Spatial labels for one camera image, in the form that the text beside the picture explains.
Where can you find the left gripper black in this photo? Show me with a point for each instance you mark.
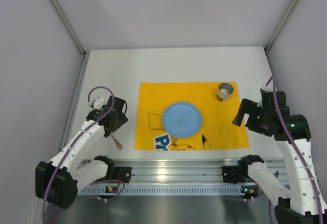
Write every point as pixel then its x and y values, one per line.
pixel 119 110

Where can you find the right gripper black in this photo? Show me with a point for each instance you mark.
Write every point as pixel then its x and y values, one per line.
pixel 246 111

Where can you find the metal cup brown base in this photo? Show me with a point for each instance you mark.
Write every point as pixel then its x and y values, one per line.
pixel 225 90

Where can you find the gold spoon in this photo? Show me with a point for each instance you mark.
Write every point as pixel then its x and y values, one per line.
pixel 118 144

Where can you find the yellow Pikachu cloth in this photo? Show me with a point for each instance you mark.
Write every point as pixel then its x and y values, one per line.
pixel 216 132

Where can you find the light blue plate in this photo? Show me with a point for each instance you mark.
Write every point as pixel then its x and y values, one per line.
pixel 182 120

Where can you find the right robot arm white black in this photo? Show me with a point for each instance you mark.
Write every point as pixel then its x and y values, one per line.
pixel 302 201

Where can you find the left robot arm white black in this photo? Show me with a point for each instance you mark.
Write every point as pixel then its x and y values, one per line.
pixel 61 179

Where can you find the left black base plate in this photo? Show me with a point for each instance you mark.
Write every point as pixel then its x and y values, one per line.
pixel 121 174

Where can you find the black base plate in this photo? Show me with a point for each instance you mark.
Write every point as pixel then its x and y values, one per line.
pixel 121 174
pixel 233 175

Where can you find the aluminium mounting rail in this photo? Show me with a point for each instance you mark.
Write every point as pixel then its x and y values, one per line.
pixel 170 172

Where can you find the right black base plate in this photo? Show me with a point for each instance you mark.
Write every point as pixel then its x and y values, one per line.
pixel 233 175

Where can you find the slotted cable duct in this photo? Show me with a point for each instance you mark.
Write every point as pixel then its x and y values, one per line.
pixel 153 190

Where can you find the right frame post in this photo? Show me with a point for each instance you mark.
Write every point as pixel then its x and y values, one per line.
pixel 281 24

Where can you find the frame post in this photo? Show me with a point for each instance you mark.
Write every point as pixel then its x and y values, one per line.
pixel 68 26
pixel 281 24

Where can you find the left frame post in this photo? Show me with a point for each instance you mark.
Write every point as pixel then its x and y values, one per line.
pixel 68 26

